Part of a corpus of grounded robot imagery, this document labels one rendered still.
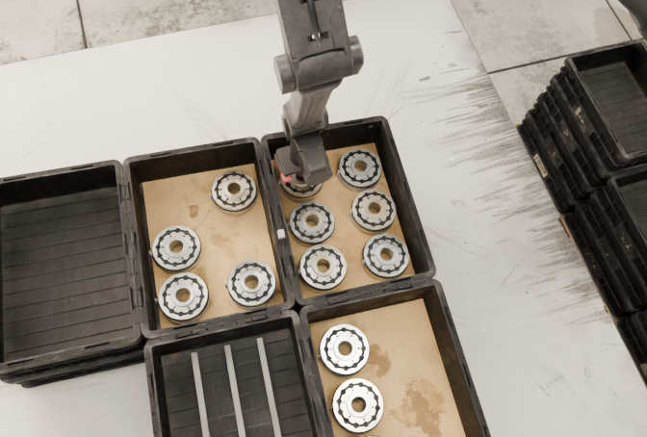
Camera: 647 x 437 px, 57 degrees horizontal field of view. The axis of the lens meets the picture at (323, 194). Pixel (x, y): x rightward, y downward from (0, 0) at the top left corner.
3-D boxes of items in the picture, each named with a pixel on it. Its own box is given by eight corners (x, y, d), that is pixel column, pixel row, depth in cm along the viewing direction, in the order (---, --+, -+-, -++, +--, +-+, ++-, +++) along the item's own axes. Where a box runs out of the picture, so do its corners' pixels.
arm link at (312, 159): (323, 99, 113) (280, 111, 112) (342, 150, 109) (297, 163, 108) (323, 130, 124) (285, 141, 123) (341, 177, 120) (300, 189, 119)
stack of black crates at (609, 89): (513, 127, 233) (564, 55, 192) (579, 111, 239) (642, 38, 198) (558, 217, 218) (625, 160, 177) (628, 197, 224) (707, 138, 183)
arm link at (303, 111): (354, 23, 74) (271, 45, 73) (368, 66, 74) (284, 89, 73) (323, 100, 117) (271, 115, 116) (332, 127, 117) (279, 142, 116)
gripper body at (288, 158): (328, 166, 129) (332, 149, 122) (284, 178, 127) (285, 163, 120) (319, 141, 131) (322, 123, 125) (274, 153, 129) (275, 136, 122)
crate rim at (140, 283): (123, 163, 129) (121, 157, 127) (258, 140, 135) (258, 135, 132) (144, 343, 114) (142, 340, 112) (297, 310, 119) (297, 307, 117)
